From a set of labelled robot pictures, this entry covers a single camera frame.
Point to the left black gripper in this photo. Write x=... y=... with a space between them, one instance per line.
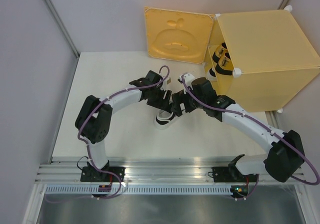
x=162 y=104

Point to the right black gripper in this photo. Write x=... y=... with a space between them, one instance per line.
x=178 y=98

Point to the black white sneaker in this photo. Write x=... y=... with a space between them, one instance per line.
x=164 y=119

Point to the white sneaker sole up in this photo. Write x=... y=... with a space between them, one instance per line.
x=211 y=75

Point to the gold loafer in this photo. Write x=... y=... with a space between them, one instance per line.
x=220 y=50
x=224 y=65

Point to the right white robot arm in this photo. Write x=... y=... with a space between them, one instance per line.
x=284 y=152

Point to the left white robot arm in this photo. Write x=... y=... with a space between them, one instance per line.
x=94 y=119

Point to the yellow plastic shoe cabinet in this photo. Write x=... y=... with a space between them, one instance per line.
x=271 y=57

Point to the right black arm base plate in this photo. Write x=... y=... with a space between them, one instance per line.
x=222 y=175

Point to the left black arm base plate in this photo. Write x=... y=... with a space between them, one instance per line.
x=89 y=174

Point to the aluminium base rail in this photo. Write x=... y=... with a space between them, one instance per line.
x=184 y=152

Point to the white slotted cable duct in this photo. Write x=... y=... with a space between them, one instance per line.
x=141 y=189

